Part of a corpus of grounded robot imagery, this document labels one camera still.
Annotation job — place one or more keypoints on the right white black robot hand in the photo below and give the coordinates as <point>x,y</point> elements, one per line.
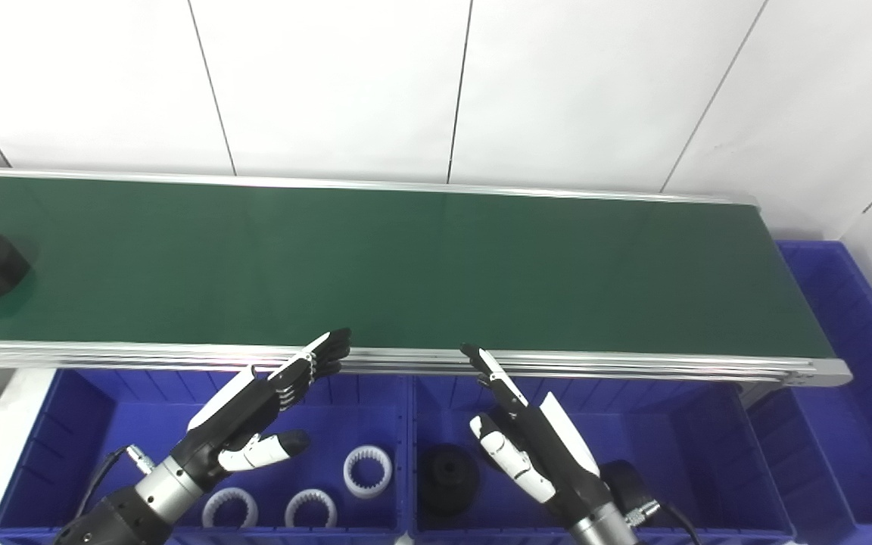
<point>561,443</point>

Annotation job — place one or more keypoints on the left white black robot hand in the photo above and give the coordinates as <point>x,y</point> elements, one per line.
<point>232,405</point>

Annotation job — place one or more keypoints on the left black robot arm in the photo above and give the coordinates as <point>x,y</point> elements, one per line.
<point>141,507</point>

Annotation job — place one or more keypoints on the blue plastic bin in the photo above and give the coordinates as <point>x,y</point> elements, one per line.
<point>133,424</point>
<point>845,424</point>
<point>678,446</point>

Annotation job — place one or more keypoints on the green conveyor belt aluminium frame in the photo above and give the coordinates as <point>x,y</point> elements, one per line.
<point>406,272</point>

